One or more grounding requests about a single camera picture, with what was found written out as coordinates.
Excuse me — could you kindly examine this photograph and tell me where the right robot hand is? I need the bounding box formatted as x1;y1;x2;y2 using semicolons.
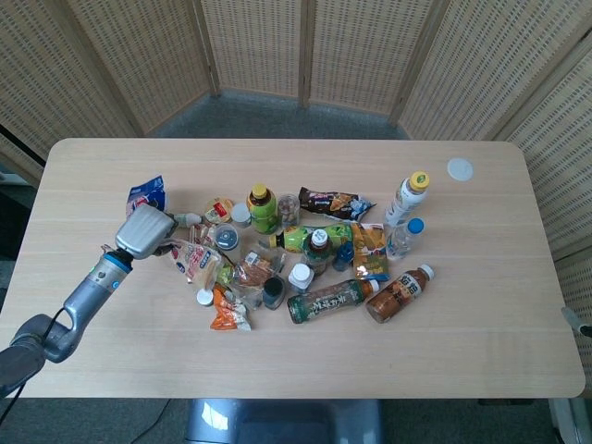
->
561;305;592;339

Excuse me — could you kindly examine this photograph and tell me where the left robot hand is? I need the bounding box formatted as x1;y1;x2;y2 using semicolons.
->
114;203;204;261

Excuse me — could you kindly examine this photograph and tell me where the red yellow jelly cup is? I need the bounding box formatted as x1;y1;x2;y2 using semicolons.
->
203;197;235;225

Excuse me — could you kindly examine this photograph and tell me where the clear round grey-lid container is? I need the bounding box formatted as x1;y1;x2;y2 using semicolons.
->
212;223;242;254

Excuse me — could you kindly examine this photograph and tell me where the green snack bag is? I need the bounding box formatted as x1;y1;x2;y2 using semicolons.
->
215;261;238;289

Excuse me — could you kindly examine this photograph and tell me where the white lidded small cup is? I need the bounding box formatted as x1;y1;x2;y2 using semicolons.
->
229;203;253;229

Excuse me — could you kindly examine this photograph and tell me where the clear bag of bread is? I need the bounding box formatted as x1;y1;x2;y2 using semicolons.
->
229;249;287;300

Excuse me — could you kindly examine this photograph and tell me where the orange snack bag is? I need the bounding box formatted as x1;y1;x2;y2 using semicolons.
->
210;284;253;332

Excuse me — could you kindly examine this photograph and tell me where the green tea bottle yellow cap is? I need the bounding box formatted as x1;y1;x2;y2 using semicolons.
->
247;183;279;235

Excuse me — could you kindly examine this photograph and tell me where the black-lid small jar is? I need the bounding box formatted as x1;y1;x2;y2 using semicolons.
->
262;277;286;311

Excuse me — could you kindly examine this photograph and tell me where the clear jar of nuts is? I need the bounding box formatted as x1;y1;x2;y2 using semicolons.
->
277;192;301;228

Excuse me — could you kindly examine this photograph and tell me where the bright green drink bottle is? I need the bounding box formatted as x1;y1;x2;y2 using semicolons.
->
269;222;355;253

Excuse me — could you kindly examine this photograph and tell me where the white-capped small jar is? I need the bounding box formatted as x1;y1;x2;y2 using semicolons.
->
288;263;316;295

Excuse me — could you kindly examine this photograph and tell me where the dark tea bottle white cap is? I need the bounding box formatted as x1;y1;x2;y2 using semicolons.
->
302;228;337;278

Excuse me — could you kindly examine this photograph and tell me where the woven folding screen panel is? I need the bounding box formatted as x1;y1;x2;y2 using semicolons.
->
300;0;438;117
494;41;592;325
193;0;310;106
62;0;221;135
0;0;142;186
397;0;592;140

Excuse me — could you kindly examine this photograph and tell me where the brown tea bottle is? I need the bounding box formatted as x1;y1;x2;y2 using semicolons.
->
364;264;437;325

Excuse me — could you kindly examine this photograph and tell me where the dark brown snack bag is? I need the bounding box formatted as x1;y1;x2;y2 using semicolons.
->
298;186;376;221

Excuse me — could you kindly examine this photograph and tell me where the dark green tea bottle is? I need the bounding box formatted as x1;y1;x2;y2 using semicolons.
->
287;278;381;326

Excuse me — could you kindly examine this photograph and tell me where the clear water bottle blue cap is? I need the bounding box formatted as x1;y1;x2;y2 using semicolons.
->
386;217;426;262

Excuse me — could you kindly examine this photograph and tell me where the white round disc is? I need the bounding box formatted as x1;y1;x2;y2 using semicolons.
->
446;157;476;182

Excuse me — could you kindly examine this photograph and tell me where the small blue bottle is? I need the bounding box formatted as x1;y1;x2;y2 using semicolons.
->
332;243;355;272

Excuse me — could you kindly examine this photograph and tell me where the white bottle yellow cap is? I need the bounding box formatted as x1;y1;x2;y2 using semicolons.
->
384;170;431;228

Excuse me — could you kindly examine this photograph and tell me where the yellow chip bag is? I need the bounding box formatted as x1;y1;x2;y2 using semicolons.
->
351;221;389;281

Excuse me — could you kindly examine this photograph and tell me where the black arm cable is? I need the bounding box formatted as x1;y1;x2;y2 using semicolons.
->
42;306;71;337

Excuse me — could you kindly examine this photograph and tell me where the black floor cable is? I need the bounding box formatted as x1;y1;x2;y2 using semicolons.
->
146;399;173;444

